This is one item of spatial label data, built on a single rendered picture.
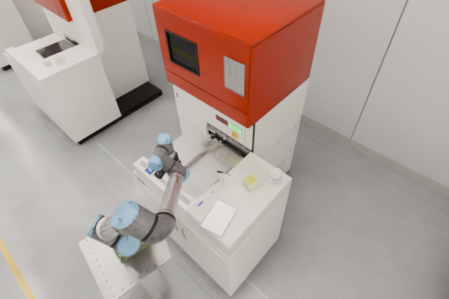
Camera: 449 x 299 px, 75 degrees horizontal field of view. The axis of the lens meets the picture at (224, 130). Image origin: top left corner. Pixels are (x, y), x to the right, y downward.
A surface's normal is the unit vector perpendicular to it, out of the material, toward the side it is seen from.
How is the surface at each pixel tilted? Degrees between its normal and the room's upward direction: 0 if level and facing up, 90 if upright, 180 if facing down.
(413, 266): 0
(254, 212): 0
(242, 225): 0
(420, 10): 90
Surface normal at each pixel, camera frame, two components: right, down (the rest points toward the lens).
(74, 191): -0.03, -0.70
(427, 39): -0.67, 0.54
